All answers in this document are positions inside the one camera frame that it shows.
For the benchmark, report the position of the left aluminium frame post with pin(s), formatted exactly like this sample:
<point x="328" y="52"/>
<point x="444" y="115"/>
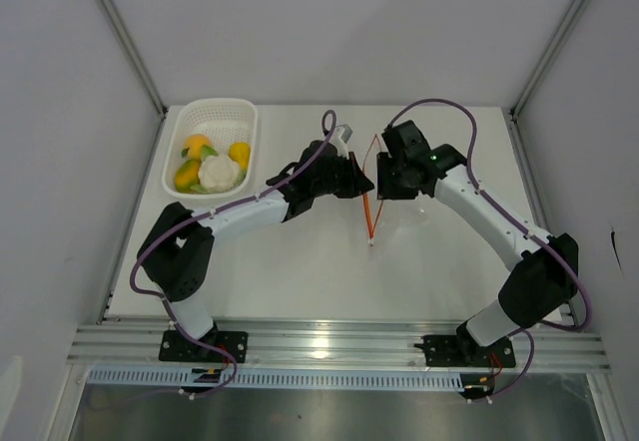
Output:
<point x="131" y="53"/>

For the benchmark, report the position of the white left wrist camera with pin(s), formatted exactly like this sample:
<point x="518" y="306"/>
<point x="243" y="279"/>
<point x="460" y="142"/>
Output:
<point x="341" y="136"/>

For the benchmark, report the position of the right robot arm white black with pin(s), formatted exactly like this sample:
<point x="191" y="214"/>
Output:
<point x="541" y="266"/>

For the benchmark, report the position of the green orange mango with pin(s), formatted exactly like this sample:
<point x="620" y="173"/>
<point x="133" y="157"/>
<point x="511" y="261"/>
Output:
<point x="187" y="176"/>

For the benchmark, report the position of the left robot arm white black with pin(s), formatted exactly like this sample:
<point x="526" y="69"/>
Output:
<point x="173" y="261"/>

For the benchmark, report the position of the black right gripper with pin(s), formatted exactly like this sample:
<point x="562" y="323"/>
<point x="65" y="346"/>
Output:
<point x="385" y="190"/>

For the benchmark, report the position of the aluminium mounting rail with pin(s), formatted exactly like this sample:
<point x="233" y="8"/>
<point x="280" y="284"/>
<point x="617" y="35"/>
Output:
<point x="333" y="345"/>

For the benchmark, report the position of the white slotted cable duct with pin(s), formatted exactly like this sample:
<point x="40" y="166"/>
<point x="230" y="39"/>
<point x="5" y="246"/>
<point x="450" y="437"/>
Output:
<point x="418" y="380"/>

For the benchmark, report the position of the orange fruit with leaf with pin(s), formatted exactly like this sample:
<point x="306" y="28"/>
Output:
<point x="193" y="146"/>

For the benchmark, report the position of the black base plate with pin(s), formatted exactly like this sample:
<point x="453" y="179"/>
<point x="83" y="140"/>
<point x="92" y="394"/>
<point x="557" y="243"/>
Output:
<point x="453" y="351"/>
<point x="176" y="348"/>

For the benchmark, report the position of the right aluminium frame post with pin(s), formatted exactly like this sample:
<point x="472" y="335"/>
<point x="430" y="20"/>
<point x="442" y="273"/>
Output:
<point x="570" y="16"/>

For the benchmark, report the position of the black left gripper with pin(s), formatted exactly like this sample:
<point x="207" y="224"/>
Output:
<point x="356" y="182"/>

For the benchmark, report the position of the white cauliflower with green leaves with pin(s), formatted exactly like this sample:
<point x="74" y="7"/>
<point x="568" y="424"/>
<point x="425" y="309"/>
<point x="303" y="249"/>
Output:
<point x="218" y="173"/>

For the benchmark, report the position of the white perforated plastic basket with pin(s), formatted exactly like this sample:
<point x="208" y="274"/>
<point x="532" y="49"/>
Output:
<point x="224" y="121"/>

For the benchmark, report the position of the aluminium frame post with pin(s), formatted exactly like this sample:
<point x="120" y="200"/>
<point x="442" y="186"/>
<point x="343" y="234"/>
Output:
<point x="131" y="53"/>
<point x="570" y="16"/>

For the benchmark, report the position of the clear zip bag orange zipper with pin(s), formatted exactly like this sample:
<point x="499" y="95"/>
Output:
<point x="386" y="219"/>

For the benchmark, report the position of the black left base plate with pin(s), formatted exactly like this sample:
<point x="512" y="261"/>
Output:
<point x="176" y="348"/>

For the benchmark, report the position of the yellow orange round fruit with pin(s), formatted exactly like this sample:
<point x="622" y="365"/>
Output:
<point x="240" y="153"/>

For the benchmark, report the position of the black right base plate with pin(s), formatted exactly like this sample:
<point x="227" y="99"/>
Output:
<point x="453" y="351"/>

